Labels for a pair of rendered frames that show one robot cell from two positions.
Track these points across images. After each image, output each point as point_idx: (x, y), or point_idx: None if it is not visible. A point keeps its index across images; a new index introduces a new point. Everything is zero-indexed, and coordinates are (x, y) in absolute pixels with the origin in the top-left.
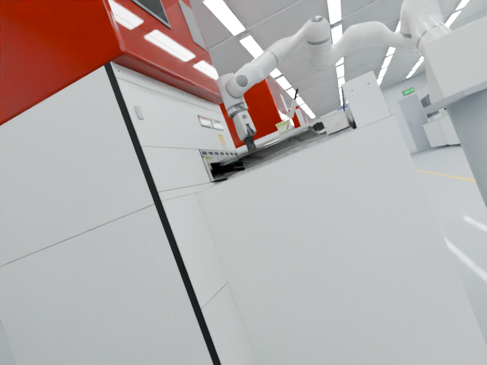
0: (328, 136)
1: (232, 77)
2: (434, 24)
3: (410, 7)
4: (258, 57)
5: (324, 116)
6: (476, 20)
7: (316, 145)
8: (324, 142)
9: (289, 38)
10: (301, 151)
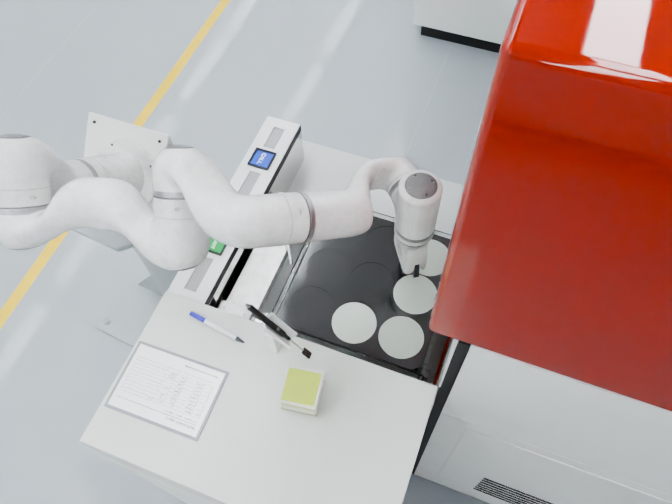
0: None
1: (408, 160)
2: (70, 159)
3: (51, 148)
4: (330, 191)
5: (230, 332)
6: (114, 119)
7: (353, 154)
8: (345, 152)
9: (232, 191)
10: (368, 159)
